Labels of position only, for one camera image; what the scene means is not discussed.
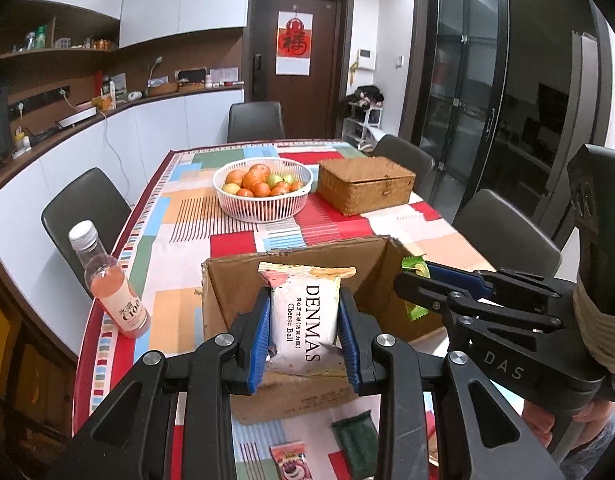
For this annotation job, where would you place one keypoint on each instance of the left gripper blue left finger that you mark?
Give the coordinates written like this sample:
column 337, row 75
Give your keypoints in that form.
column 251, row 333

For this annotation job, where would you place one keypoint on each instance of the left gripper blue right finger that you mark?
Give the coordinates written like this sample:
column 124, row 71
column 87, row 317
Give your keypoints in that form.
column 356, row 331

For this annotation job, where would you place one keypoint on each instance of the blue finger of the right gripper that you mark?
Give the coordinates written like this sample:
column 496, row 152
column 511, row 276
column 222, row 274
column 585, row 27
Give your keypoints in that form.
column 434, row 295
column 474, row 283

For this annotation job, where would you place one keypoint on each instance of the white Denmas cheese ball packet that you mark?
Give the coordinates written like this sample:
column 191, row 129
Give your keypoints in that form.
column 303, row 338

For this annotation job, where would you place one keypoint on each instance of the light green candy packet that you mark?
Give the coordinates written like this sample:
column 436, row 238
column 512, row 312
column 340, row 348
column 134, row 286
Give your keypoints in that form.
column 418, row 266

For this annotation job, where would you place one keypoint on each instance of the brown cardboard box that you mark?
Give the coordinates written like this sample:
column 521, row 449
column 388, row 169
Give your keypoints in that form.
column 230, row 287

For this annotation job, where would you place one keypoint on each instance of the dark chair right side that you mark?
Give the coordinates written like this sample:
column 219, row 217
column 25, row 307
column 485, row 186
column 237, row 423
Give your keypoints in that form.
column 505, row 236

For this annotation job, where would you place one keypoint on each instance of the dark chair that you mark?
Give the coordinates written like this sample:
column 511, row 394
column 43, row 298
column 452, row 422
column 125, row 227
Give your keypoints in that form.
column 505, row 236
column 408, row 156
column 94, row 197

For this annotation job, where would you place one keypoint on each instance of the dark green snack bar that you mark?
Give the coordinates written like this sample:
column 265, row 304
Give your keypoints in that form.
column 357, row 437

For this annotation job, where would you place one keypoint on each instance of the pink bear candy packet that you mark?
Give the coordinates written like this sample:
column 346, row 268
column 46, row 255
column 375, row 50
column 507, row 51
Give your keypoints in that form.
column 290, row 460

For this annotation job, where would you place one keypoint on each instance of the colourful patterned tablecloth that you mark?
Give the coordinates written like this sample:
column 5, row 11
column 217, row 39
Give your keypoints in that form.
column 194, row 268

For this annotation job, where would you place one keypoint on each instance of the white fruit basket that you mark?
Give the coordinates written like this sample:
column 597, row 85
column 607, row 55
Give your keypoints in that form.
column 263, row 189

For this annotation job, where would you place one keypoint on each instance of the woven wicker box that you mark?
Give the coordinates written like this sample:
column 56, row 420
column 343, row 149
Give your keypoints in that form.
column 364, row 184

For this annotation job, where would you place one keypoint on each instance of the pink drink bottle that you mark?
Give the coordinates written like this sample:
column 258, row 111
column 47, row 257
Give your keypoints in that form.
column 107, row 281

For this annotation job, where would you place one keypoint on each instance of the dark chair far right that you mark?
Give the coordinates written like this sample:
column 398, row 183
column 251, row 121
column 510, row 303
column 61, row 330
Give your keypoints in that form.
column 408, row 156

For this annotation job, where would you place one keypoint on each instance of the dark chair left side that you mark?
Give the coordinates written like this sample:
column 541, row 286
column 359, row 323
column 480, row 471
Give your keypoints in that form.
column 94, row 197

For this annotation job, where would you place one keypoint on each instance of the dark chair far end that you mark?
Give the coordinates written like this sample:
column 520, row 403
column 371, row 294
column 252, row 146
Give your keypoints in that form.
column 255, row 121

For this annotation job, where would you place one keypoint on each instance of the black glass sliding door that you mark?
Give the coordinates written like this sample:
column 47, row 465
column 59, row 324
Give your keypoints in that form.
column 501, row 94

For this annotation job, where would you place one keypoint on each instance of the dark wooden door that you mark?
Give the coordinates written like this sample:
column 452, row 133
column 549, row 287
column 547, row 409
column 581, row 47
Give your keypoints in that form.
column 309, row 104

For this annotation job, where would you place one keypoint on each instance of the red fu door poster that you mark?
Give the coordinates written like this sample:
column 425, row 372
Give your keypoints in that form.
column 294, row 42

